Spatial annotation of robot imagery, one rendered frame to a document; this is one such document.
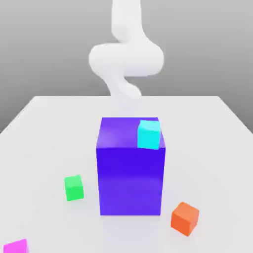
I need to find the small cyan cube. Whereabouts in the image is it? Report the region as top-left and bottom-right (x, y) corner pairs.
(137, 119), (161, 150)

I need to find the small green cube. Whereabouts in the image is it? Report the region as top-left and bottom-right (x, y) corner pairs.
(63, 174), (84, 202)

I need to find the small orange cube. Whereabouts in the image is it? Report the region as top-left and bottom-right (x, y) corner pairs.
(170, 201), (200, 237)

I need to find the small magenta cube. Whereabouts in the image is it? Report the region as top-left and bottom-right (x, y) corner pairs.
(2, 238), (29, 253)

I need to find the large purple box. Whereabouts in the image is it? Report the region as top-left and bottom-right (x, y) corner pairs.
(95, 117), (166, 216)

